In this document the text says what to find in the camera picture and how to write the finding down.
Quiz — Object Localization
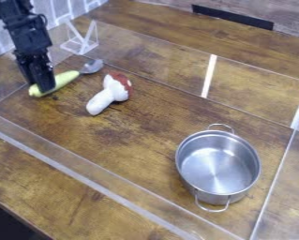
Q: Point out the clear acrylic triangle bracket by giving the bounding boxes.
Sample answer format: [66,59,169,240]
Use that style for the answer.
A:
[61,21,99,55]

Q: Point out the white and red toy mushroom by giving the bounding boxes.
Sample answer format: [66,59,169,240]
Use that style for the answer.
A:
[87,72,133,115]

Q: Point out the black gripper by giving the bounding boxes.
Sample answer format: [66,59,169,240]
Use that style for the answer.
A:
[3,13,55,93]

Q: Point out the clear acrylic front barrier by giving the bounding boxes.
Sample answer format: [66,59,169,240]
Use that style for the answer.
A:
[0,116,244,240]

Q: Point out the black strip on table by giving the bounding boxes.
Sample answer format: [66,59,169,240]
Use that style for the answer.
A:
[191,5,274,31]

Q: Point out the stainless steel pot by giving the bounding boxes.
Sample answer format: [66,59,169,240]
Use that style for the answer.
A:
[175,123,262,213]

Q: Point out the green handled metal spoon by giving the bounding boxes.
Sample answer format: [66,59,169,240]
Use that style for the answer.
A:
[30,59,105,98]

